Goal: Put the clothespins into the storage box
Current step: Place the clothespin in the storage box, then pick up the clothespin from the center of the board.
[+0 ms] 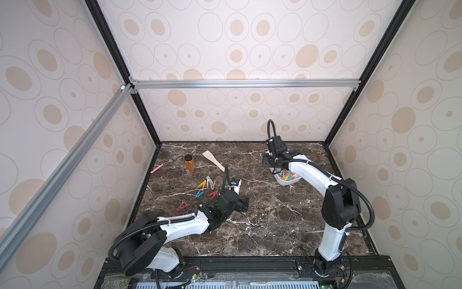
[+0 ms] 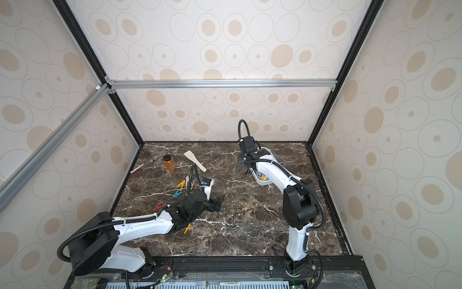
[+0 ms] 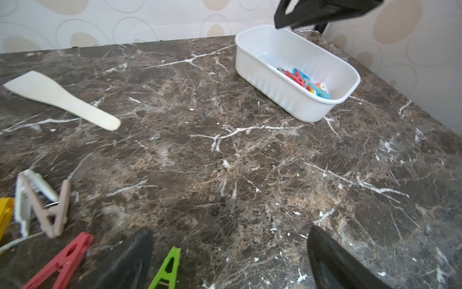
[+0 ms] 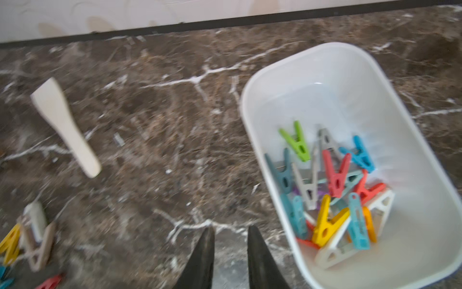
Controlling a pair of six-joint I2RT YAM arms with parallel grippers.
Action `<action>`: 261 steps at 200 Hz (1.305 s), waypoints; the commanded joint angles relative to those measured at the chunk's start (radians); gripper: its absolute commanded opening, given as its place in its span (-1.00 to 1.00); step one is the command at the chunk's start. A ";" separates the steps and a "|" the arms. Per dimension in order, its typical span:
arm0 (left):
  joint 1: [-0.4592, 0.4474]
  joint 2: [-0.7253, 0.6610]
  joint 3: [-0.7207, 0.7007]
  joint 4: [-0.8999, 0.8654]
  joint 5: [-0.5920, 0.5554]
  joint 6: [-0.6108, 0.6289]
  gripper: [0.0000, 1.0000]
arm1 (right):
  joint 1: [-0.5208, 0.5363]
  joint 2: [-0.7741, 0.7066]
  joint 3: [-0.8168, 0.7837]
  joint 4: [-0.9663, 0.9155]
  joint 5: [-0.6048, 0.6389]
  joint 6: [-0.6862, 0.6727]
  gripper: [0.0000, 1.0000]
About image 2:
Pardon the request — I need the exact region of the yellow clothespin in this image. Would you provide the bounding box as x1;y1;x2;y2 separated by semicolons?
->
176;180;186;190
184;223;192;234

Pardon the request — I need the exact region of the white plastic storage box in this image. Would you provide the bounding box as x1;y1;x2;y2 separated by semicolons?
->
251;147;277;186

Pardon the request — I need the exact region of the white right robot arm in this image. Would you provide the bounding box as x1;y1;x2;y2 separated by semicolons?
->
238;136;327;274

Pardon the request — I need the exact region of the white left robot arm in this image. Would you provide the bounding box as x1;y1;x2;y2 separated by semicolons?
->
57;190;226;276

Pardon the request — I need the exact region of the blue clothespin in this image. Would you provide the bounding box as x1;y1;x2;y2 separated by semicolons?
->
173;190;182;198

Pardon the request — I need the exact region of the amber jar black lid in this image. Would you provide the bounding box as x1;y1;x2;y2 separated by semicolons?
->
162;154;175;172

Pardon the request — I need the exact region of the wooden spatula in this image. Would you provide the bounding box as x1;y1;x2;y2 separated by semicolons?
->
184;151;207;172

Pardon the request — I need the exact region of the pink pen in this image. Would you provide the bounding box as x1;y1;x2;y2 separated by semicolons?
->
130;164;144;174

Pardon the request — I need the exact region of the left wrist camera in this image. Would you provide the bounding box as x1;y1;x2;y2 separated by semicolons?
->
201;178;214;201

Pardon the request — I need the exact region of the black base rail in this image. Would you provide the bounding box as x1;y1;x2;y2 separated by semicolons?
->
65;256;374;289

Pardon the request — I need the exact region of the left diagonal aluminium rail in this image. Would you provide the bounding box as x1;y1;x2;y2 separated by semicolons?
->
1;83;109;211

